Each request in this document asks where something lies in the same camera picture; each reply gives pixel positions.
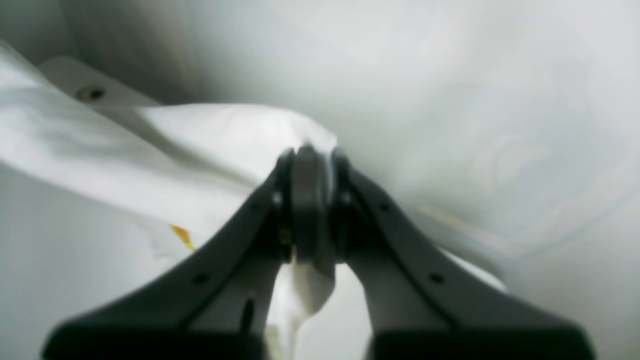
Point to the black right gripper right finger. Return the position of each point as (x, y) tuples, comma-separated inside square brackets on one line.
[(422, 304)]

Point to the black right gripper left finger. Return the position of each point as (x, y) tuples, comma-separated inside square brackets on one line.
[(211, 306)]

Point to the white printed T-shirt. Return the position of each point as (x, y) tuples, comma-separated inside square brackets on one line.
[(99, 199)]

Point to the right table cable grommet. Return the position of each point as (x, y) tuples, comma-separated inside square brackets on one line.
[(90, 93)]

